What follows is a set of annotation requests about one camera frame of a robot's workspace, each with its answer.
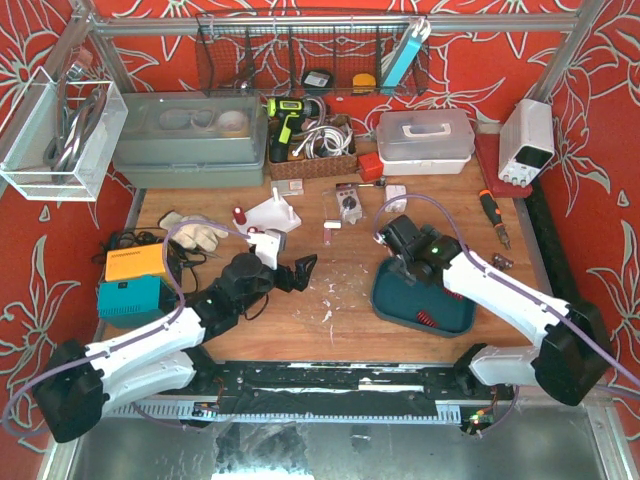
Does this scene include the red spring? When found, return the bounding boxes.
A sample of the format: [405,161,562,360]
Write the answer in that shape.
[446,289,463,300]
[416,310,439,328]
[232,206,247,225]

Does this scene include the white peg board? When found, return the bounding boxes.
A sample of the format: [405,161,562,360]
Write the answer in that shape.
[237,196,302,233]

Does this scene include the beige work glove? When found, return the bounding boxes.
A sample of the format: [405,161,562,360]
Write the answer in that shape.
[158,211,229,253]

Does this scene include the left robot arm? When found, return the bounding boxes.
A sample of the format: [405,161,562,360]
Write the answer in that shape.
[31,253,318,443]

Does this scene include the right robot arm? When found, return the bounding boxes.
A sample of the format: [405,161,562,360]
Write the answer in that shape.
[374,215,612,406]

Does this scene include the teal plastic tray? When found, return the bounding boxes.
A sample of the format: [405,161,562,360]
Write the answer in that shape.
[370,258,476,338]

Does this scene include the bagged round dial part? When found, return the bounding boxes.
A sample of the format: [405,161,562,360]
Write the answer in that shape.
[322,183,364,226]

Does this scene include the small clear labelled box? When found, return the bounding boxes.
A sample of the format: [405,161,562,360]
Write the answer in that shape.
[271,179,304,197]

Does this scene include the red small box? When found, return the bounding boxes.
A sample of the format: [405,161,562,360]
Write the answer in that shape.
[357,152,384,182]

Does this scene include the woven basket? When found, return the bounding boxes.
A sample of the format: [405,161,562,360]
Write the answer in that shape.
[265,139,358,180]

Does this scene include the red book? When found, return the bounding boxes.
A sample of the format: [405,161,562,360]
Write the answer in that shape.
[475,133,533,199]

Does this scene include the orange device box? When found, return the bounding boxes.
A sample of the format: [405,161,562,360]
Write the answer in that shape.
[105,243,169,283]

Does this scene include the white power supply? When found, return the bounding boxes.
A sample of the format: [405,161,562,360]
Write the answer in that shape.
[497,99,554,188]

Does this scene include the teal device box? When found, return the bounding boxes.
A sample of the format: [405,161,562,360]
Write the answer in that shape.
[97,275,177,329]

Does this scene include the grey plastic storage box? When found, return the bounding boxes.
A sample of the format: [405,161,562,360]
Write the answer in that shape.
[113,92,268,189]

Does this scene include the yellow tape measure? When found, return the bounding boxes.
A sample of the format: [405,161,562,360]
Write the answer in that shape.
[352,73,377,95]

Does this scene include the blue white power strip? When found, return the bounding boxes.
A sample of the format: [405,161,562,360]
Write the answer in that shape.
[380,17,432,95]

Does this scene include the clear acrylic hanging box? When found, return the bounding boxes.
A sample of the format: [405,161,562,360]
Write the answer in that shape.
[1,68,128,202]

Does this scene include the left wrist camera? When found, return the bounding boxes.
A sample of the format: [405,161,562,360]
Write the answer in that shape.
[248,229,287,270]

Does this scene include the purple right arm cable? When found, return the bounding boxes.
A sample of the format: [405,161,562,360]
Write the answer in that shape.
[372,194,640,436]

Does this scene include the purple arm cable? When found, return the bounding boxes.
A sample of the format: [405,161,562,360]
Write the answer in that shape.
[1,218,261,436]
[372,194,640,436]

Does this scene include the white wall plug adapter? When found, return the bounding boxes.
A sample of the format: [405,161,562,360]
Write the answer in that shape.
[384,184,408,213]

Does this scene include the small metal bracket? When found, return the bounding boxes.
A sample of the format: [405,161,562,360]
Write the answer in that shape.
[491,253,514,271]

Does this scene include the orange handled screwdriver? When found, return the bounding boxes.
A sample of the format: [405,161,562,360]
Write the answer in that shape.
[478,189,511,250]

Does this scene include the white toolbox with handle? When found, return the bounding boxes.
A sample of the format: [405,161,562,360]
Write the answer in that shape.
[376,109,475,176]

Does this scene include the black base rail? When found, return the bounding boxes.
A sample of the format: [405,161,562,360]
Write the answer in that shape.
[166,361,514,417]

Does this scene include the white cables in basket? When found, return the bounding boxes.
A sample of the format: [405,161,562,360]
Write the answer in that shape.
[294,124,354,159]

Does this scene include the yellow green cordless drill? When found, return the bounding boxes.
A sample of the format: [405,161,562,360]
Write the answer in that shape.
[266,96,325,163]

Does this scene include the black wire shelf basket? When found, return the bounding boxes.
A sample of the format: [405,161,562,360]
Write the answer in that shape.
[195,7,429,96]

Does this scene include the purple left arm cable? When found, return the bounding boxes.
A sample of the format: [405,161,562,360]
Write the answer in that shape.
[1,218,261,436]

